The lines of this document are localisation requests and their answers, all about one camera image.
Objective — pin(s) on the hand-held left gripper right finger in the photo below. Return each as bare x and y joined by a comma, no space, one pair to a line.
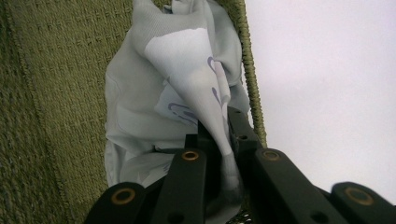
242,130

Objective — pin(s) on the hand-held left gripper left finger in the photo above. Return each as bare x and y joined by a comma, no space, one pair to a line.
204,140

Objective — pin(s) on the pale grey garment purple print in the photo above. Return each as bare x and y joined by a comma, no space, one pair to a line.
140,102

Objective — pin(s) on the green woven basket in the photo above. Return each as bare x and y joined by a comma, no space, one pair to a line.
46,109

